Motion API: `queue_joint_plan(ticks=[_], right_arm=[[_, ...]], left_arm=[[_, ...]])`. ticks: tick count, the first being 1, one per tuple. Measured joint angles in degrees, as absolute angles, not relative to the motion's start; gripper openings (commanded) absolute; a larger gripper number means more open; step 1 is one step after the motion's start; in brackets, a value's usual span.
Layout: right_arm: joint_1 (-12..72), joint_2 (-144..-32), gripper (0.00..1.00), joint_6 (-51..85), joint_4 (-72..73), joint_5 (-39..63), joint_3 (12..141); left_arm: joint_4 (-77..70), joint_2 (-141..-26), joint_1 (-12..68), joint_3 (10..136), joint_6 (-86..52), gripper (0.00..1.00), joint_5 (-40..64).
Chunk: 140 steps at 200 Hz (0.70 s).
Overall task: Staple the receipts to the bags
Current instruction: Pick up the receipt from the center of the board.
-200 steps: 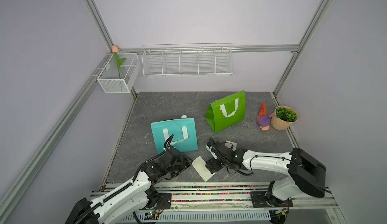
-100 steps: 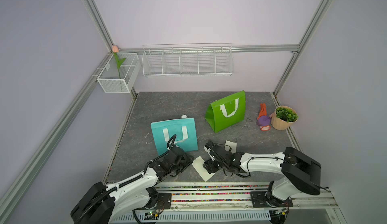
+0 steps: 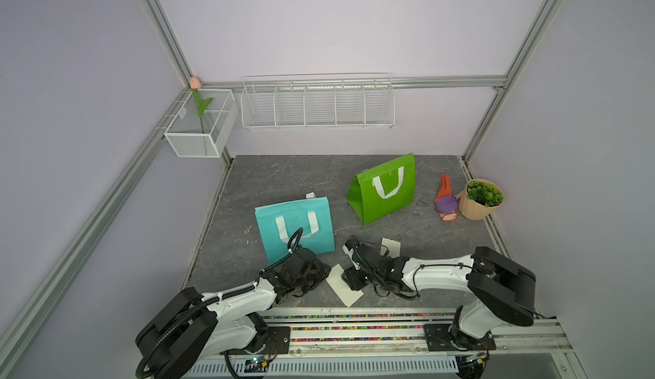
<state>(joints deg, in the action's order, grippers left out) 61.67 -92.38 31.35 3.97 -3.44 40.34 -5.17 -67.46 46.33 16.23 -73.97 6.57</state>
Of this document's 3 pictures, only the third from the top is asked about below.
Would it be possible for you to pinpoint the beige pot green plant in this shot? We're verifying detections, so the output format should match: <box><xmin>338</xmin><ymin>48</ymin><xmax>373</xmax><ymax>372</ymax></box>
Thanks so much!
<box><xmin>458</xmin><ymin>179</ymin><xmax>505</xmax><ymax>220</ymax></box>

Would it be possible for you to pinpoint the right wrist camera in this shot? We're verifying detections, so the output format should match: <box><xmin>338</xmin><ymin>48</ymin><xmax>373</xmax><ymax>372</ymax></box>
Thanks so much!
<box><xmin>343</xmin><ymin>235</ymin><xmax>361</xmax><ymax>270</ymax></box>

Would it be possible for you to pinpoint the cream lined receipt paper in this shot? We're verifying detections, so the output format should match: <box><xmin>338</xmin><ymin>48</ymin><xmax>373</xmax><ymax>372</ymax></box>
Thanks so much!
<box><xmin>326</xmin><ymin>265</ymin><xmax>363</xmax><ymax>307</ymax></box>

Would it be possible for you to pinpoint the white wire wall shelf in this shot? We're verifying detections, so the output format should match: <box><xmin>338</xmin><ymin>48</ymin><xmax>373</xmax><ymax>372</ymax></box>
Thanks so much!
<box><xmin>241</xmin><ymin>73</ymin><xmax>396</xmax><ymax>130</ymax></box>

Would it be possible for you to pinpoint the pink artificial tulip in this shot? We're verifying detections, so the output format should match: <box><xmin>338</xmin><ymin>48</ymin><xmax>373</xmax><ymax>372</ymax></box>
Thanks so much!
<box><xmin>189</xmin><ymin>76</ymin><xmax>213</xmax><ymax>133</ymax></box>

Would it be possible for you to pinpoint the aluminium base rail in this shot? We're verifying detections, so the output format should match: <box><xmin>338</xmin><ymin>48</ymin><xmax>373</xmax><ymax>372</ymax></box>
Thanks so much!
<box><xmin>137</xmin><ymin>306</ymin><xmax>579</xmax><ymax>379</ymax></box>

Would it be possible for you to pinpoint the teal paper bag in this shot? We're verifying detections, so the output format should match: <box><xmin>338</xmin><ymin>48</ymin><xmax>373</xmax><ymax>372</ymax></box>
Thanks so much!
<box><xmin>255</xmin><ymin>196</ymin><xmax>335</xmax><ymax>264</ymax></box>

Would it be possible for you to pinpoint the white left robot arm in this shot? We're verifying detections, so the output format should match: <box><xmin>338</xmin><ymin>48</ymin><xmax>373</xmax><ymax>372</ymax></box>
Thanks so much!
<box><xmin>136</xmin><ymin>247</ymin><xmax>331</xmax><ymax>378</ymax></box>

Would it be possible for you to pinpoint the green paper bag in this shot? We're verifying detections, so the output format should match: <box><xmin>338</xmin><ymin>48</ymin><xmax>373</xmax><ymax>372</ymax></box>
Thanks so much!
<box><xmin>347</xmin><ymin>153</ymin><xmax>416</xmax><ymax>225</ymax></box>

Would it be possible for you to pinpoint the white mesh corner basket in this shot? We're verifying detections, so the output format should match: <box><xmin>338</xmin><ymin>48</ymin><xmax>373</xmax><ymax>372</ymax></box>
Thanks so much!
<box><xmin>165</xmin><ymin>89</ymin><xmax>238</xmax><ymax>158</ymax></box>

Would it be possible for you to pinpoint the purple round tape dispenser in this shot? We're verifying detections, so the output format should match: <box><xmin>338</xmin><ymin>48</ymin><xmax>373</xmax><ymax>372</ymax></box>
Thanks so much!
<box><xmin>434</xmin><ymin>196</ymin><xmax>459</xmax><ymax>222</ymax></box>

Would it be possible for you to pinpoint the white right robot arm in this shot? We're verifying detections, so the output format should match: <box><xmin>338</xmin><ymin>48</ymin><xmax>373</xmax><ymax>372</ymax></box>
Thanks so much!
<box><xmin>343</xmin><ymin>237</ymin><xmax>537</xmax><ymax>352</ymax></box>

